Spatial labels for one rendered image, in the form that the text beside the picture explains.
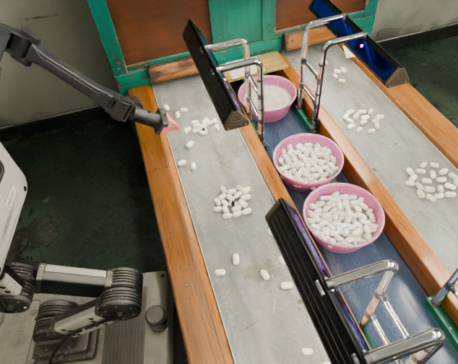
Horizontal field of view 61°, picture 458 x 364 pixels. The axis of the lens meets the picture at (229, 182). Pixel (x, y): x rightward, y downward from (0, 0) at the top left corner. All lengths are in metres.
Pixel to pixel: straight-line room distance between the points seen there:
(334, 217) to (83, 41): 2.04
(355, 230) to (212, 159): 0.61
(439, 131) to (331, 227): 0.63
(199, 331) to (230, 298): 0.14
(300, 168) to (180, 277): 0.63
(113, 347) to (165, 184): 0.60
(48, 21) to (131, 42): 0.98
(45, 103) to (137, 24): 1.41
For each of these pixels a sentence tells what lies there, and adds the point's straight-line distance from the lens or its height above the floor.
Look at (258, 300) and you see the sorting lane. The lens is 1.21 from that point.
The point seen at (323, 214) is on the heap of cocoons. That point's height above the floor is 0.73.
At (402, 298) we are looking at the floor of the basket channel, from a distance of 1.35.
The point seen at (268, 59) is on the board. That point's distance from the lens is 2.01.
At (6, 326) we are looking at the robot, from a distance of 1.74.
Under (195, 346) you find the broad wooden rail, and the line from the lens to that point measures 1.15.
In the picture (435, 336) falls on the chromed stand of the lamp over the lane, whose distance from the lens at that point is 0.83.
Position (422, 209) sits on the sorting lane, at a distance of 1.47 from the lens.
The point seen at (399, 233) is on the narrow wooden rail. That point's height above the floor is 0.76.
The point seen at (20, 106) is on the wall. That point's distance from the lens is 3.12.
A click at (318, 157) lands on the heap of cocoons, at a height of 0.72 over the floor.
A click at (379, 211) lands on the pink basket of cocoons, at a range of 1.40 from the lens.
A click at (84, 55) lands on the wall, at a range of 2.87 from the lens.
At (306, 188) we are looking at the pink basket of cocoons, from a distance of 1.48.
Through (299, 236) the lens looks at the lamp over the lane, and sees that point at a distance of 0.88.
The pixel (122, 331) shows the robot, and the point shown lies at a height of 0.48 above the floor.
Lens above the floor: 1.85
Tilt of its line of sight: 49 degrees down
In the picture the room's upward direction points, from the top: 7 degrees counter-clockwise
